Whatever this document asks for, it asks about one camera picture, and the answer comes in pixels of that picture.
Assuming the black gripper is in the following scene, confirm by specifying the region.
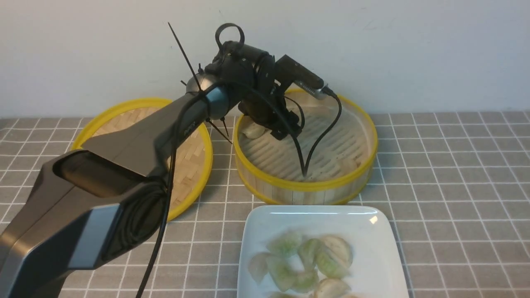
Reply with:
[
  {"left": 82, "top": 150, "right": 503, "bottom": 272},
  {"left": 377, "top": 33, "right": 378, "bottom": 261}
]
[{"left": 205, "top": 41, "right": 302, "bottom": 141}]

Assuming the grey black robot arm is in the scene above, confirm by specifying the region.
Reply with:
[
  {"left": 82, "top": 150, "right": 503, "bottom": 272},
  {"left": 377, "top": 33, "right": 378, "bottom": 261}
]
[{"left": 1, "top": 41, "right": 279, "bottom": 298}]

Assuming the green dumpling on plate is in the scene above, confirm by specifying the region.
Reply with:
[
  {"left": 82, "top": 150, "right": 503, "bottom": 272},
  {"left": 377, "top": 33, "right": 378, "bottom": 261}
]
[
  {"left": 265, "top": 256, "right": 296, "bottom": 292},
  {"left": 297, "top": 238, "right": 320, "bottom": 272}
]

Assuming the pale dumpling on plate right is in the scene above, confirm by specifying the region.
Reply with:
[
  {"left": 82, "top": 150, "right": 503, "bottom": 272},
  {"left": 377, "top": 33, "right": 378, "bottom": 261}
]
[{"left": 316, "top": 235, "right": 353, "bottom": 279}]

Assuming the green dumpling on plate left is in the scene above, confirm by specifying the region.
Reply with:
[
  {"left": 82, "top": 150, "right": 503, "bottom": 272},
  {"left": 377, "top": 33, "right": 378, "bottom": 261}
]
[{"left": 265, "top": 256, "right": 296, "bottom": 292}]

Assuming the dumpling on plate bottom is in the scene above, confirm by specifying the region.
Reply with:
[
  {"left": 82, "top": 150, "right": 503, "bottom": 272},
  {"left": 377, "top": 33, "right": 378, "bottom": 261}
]
[{"left": 312, "top": 279, "right": 352, "bottom": 298}]

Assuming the white square plate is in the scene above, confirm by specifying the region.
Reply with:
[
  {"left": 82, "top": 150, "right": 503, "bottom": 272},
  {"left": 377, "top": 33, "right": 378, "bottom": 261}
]
[{"left": 236, "top": 205, "right": 409, "bottom": 298}]

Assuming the pale dumpling in steamer left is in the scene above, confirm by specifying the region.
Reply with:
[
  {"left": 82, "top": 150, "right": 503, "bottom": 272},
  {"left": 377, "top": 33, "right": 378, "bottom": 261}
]
[{"left": 241, "top": 123, "right": 267, "bottom": 139}]

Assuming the bamboo steamer lid yellow rim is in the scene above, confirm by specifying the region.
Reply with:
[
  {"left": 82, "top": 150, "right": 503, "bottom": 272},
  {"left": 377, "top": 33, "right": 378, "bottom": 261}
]
[{"left": 70, "top": 97, "right": 213, "bottom": 221}]

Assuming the bamboo steamer basket yellow rim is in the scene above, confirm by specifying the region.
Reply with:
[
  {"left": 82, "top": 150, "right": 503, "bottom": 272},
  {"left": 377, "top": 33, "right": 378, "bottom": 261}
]
[{"left": 233, "top": 89, "right": 379, "bottom": 205}]

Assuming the white steamer liner cloth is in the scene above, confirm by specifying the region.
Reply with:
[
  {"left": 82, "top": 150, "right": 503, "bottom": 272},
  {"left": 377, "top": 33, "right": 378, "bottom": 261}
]
[{"left": 237, "top": 92, "right": 374, "bottom": 182}]

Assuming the wrist camera with silver mount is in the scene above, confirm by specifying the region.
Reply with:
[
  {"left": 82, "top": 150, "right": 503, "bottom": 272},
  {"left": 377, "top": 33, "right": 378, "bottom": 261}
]
[{"left": 275, "top": 55, "right": 337, "bottom": 100}]

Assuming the black cable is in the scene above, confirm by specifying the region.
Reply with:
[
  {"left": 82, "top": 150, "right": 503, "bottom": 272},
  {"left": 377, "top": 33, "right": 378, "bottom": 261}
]
[{"left": 136, "top": 81, "right": 343, "bottom": 298}]

